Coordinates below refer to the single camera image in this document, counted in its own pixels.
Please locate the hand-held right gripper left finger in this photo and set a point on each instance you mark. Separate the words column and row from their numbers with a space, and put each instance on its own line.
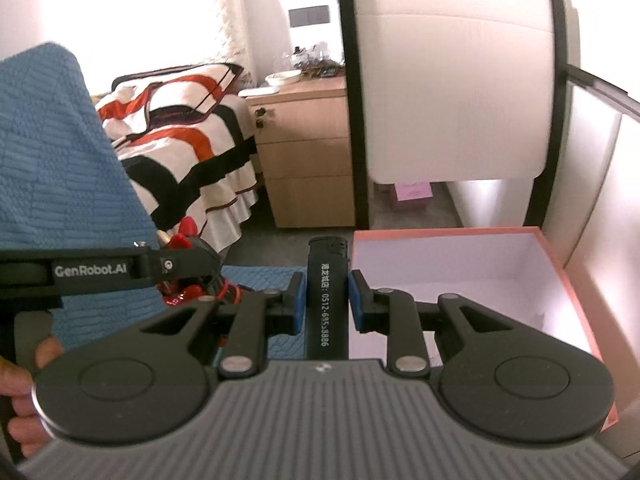
column 299, row 305

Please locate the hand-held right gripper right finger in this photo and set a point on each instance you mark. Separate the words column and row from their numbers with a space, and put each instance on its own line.
column 354, row 300

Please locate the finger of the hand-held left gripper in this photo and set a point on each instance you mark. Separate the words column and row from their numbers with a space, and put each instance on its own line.
column 185, row 262

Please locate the black lighter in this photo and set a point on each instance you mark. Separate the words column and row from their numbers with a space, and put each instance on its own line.
column 327, row 290

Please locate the red plush toy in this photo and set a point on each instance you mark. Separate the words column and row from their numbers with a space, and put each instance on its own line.
column 182, row 297

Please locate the orange cardboard box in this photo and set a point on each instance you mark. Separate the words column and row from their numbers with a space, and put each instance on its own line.
column 500, row 280

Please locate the person's left hand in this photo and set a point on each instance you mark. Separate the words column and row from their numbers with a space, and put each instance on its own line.
column 20, row 395

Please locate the blue knitted blanket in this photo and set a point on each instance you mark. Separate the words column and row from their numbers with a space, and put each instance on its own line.
column 55, row 160

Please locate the pink paper bag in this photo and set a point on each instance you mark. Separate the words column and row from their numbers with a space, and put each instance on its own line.
column 412, row 195

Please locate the striped bed blanket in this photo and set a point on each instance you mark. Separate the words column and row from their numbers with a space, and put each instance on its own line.
column 175, row 135

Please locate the wooden drawer nightstand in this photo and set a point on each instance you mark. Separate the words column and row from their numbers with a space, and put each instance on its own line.
column 305, row 160

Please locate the black drawer keys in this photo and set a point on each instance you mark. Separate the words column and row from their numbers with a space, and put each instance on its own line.
column 260, row 116

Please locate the flat white device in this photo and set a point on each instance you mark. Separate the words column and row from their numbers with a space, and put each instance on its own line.
column 259, row 92

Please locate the white bowl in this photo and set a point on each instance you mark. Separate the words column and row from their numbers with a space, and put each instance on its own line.
column 282, row 78

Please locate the clear box of trinkets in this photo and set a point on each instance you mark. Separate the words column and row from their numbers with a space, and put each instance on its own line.
column 315, row 62

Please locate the white quilted headboard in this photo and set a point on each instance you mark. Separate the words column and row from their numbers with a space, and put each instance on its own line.
column 250, row 30

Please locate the white chair with black frame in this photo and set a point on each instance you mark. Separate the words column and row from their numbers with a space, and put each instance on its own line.
column 450, row 85

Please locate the grey wall switch panel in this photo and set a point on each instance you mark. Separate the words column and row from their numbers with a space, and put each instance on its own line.
column 310, row 16

